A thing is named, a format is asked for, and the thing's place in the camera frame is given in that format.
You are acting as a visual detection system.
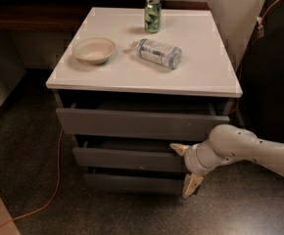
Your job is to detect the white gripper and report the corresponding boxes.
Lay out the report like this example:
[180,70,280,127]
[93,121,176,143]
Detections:
[169,141,215,198]

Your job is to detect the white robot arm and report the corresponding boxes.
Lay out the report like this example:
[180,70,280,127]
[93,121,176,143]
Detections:
[169,124,284,198]

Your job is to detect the grey top drawer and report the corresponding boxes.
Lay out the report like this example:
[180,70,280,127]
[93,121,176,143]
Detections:
[56,108,229,141]

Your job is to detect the white top drawer cabinet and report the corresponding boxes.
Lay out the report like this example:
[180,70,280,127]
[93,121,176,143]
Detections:
[45,6,244,197]

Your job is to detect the clear plastic water bottle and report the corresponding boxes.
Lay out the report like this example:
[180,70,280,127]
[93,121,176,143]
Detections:
[130,38,182,70]

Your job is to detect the beige paper bowl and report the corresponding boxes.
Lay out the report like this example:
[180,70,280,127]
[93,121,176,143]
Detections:
[71,38,116,65]

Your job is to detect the green soda can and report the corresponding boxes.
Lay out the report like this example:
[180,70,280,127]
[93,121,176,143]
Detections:
[144,0,162,33]

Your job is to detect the dark wooden desk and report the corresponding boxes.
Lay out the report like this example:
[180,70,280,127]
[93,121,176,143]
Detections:
[0,0,145,32]

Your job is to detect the orange floor cable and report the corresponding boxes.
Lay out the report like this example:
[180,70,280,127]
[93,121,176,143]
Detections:
[0,128,66,235]

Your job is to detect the orange wall cable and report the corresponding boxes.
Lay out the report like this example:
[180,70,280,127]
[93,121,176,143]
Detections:
[227,0,284,116]

